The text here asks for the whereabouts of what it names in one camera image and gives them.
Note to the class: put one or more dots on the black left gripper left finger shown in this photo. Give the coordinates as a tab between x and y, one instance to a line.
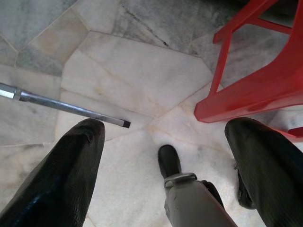
59	184

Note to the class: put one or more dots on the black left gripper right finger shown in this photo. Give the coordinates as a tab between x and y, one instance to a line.
272	177

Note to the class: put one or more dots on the silver metal clothes rack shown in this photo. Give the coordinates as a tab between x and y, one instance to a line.
71	107

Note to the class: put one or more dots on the black left robot foot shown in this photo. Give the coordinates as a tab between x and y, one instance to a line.
169	160

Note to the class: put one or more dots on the red plastic stool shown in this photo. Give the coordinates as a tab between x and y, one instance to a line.
260	94

